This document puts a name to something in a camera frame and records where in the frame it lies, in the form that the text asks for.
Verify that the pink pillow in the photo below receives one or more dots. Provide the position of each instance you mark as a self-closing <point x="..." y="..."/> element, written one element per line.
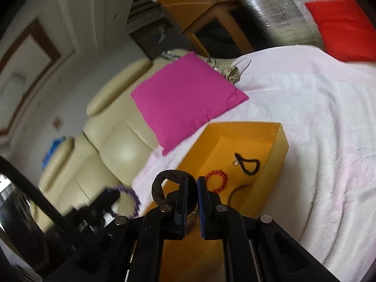
<point x="182" y="100"/>

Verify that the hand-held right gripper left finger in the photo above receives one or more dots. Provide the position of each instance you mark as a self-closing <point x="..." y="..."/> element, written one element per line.
<point x="184" y="208"/>

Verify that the beige leather sofa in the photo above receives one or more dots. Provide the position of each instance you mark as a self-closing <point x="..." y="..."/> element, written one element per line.
<point x="117" y="141"/>

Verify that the yellow box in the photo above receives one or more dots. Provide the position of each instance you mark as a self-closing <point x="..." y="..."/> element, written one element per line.
<point x="243" y="141"/>

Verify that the white fleece blanket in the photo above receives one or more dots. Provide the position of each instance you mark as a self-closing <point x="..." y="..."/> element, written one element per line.
<point x="323" y="123"/>

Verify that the wide black hair band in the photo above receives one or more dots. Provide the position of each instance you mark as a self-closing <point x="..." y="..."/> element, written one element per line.
<point x="158" y="188"/>

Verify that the red pillow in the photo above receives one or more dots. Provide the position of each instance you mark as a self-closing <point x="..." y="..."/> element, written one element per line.
<point x="343" y="29"/>

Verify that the wooden table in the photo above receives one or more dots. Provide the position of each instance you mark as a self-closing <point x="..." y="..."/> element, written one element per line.
<point x="188" y="3"/>

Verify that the blue toy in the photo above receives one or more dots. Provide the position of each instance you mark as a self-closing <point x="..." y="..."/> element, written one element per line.
<point x="51" y="149"/>

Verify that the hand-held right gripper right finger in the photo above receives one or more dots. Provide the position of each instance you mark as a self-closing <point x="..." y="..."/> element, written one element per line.
<point x="202" y="208"/>

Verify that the silver metal watch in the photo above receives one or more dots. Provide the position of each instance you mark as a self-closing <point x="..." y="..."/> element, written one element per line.
<point x="191" y="219"/>

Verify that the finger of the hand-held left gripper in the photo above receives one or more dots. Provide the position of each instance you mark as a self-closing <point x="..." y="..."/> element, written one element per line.
<point x="104" y="201"/>

